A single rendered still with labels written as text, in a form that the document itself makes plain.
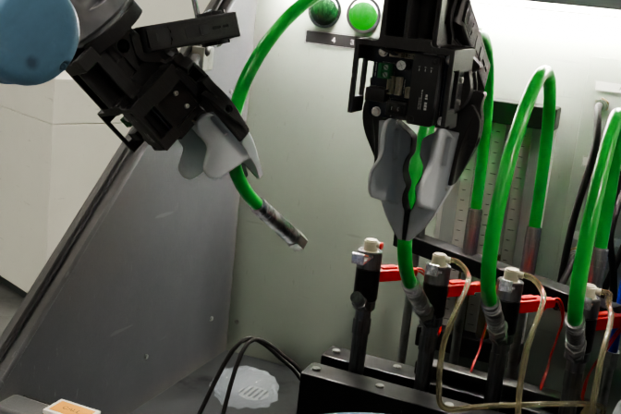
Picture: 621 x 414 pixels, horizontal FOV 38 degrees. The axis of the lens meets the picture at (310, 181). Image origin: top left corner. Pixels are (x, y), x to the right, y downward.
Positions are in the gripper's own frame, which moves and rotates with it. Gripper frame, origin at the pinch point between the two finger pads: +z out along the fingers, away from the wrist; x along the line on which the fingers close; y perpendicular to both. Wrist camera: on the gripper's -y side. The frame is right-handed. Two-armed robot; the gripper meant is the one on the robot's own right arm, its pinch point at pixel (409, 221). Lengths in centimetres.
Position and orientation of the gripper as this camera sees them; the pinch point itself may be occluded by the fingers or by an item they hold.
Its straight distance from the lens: 70.4
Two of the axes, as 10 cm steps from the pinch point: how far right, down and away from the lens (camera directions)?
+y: -3.9, 1.5, -9.1
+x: 9.1, 1.7, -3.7
